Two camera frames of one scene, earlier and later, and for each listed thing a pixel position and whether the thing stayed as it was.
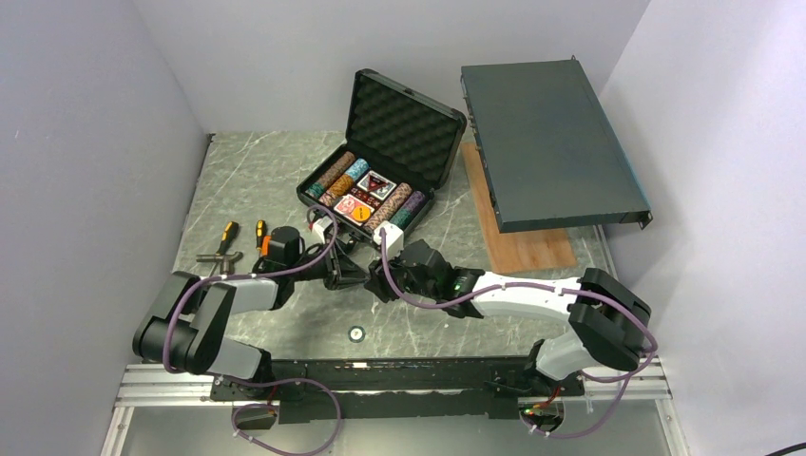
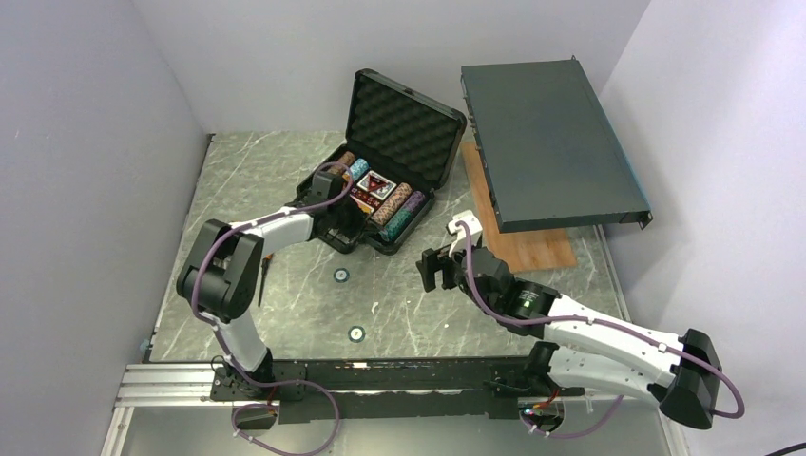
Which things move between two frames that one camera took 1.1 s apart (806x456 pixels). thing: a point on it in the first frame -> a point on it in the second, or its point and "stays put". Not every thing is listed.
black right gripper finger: (379, 283) -> (433, 261)
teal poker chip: (356, 333) stays put
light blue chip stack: (357, 169) stays put
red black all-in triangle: (374, 182) stays put
